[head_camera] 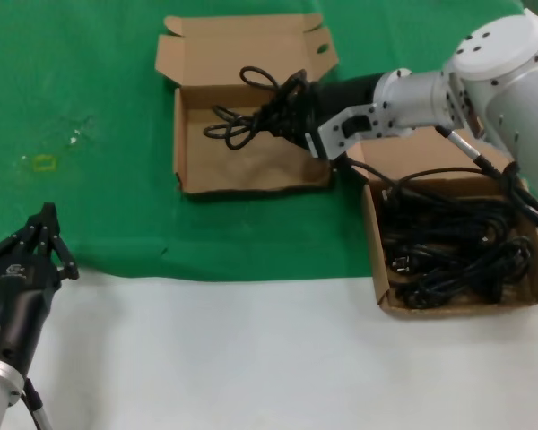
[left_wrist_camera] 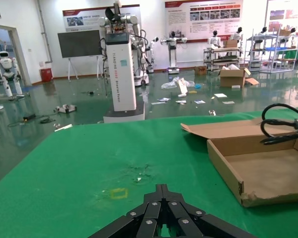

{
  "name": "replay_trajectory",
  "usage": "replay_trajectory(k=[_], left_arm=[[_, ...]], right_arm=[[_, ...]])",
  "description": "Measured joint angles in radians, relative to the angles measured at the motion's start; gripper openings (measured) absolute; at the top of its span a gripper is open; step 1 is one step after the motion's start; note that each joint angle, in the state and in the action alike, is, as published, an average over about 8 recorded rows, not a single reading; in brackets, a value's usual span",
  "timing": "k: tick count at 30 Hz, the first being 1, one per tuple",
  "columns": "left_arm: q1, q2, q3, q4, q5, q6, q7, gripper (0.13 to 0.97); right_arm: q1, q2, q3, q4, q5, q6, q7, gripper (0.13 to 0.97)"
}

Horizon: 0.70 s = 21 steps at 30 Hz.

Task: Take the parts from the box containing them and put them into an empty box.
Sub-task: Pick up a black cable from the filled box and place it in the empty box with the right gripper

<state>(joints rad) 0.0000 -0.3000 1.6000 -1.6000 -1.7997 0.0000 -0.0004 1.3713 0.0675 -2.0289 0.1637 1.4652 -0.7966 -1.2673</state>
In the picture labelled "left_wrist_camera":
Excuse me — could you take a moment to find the cardboard box on shelf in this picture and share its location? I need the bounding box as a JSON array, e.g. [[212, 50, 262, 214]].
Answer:
[[223, 39, 239, 49]]

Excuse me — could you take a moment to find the black power cable with plug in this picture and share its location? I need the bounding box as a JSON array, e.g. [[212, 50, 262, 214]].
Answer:
[[260, 103, 298, 148]]

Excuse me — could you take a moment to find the white robot with outstretched arms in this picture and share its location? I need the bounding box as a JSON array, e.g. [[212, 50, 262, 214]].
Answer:
[[160, 30, 189, 75]]

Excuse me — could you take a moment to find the green table cloth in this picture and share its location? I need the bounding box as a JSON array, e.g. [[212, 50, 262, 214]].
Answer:
[[0, 107, 298, 238]]

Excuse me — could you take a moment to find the clear plastic bag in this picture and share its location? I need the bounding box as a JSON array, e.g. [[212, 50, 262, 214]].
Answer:
[[160, 76, 196, 90]]

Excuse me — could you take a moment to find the large red white wall poster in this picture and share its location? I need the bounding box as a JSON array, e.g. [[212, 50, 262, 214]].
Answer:
[[164, 0, 244, 44]]

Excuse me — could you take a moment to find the grey wall pipe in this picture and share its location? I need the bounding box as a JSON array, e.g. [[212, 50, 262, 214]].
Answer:
[[36, 0, 53, 64]]

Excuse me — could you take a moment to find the large open cardboard floor box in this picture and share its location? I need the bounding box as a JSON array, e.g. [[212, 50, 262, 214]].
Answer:
[[218, 66, 260, 88]]

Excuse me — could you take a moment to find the white black-headed humanoid robot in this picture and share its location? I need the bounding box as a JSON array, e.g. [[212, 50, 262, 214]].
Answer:
[[208, 30, 222, 48], [229, 26, 244, 42]]

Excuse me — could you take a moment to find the small white robot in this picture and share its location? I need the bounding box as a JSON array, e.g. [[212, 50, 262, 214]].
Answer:
[[145, 36, 160, 74]]

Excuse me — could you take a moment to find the white stick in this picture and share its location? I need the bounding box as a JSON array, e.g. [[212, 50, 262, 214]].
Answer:
[[54, 124, 74, 132]]

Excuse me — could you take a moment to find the shallow open cardboard box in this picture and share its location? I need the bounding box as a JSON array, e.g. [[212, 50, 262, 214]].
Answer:
[[180, 117, 298, 208]]

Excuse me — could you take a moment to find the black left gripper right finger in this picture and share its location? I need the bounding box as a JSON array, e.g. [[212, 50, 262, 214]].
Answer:
[[162, 184, 258, 238]]

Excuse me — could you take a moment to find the black display screen on stand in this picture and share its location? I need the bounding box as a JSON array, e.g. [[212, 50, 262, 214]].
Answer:
[[57, 29, 103, 81]]

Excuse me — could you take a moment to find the white black floor device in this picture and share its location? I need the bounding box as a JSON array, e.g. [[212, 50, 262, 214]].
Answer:
[[55, 104, 78, 115]]

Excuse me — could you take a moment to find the grey door frame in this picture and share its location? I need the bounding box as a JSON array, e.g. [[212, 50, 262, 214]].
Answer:
[[0, 23, 32, 88]]

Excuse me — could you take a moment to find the wall poster with photos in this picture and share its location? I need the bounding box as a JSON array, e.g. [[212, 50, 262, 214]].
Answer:
[[269, 8, 298, 28]]

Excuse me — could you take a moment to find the metal workbench shelf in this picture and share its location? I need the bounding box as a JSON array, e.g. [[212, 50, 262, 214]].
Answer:
[[203, 46, 242, 72]]

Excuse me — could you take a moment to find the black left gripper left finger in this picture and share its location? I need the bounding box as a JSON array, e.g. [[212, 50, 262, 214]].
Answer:
[[88, 184, 163, 238]]

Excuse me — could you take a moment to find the metal storage rack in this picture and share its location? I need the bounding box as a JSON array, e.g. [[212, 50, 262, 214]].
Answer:
[[245, 28, 298, 74]]

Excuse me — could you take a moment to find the small red white wall poster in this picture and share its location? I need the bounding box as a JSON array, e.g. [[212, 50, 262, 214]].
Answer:
[[62, 4, 141, 33]]

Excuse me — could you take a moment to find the white column wheeled robot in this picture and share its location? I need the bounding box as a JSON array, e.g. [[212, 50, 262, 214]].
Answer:
[[98, 0, 150, 124]]

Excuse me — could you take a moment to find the small cardboard floor box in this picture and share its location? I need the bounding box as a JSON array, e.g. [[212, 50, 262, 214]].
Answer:
[[194, 65, 208, 76]]

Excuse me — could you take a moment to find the red bin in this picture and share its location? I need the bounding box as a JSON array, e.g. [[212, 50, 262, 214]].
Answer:
[[40, 67, 53, 83]]

